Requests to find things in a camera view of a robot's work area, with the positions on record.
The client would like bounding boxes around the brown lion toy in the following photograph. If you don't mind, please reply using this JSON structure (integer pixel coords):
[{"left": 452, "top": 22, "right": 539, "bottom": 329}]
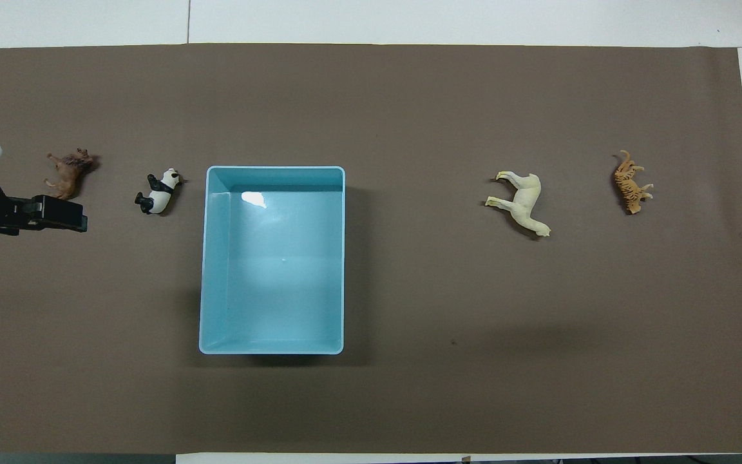
[{"left": 44, "top": 148, "right": 96, "bottom": 200}]

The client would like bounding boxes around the brown table mat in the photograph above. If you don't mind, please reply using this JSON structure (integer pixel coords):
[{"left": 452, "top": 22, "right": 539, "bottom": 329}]
[{"left": 0, "top": 43, "right": 742, "bottom": 454}]

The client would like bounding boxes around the cream white horse toy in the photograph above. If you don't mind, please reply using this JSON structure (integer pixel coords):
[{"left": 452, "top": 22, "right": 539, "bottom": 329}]
[{"left": 484, "top": 171, "right": 552, "bottom": 238}]

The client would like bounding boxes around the black and white panda toy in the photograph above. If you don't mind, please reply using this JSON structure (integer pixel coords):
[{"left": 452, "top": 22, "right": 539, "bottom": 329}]
[{"left": 134, "top": 168, "right": 183, "bottom": 215}]

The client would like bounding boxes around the light blue storage box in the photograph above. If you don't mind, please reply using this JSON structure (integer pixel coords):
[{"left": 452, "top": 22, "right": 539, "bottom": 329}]
[{"left": 198, "top": 165, "right": 346, "bottom": 356}]

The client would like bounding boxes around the orange striped tiger toy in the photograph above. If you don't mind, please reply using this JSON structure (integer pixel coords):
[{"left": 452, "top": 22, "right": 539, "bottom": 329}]
[{"left": 613, "top": 150, "right": 654, "bottom": 215}]

